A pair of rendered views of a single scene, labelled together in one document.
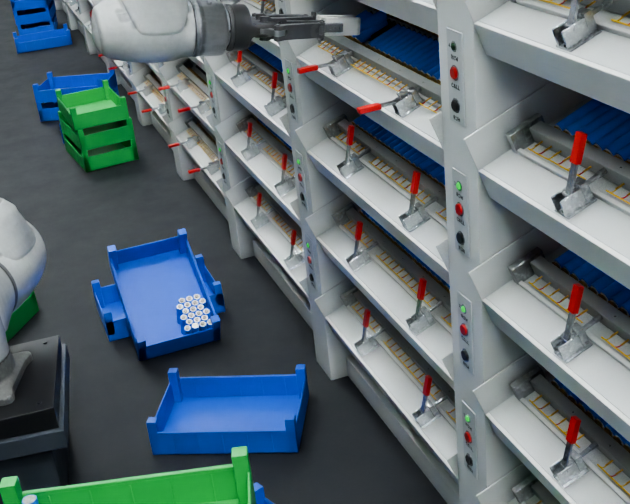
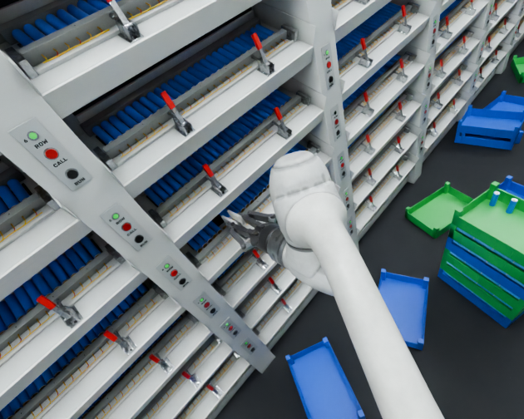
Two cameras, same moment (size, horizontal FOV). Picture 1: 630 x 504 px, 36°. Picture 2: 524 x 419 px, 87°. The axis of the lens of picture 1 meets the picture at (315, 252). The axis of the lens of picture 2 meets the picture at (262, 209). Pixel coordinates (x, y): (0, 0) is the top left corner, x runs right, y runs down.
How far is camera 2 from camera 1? 1.78 m
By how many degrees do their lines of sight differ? 79
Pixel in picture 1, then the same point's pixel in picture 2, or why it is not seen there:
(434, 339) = not seen: hidden behind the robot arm
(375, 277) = (286, 276)
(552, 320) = (358, 158)
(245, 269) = not seen: outside the picture
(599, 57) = (376, 58)
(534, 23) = (349, 76)
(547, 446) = (363, 189)
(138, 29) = not seen: hidden behind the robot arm
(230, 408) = (314, 396)
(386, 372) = (301, 293)
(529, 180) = (353, 126)
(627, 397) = (383, 137)
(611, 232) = (378, 104)
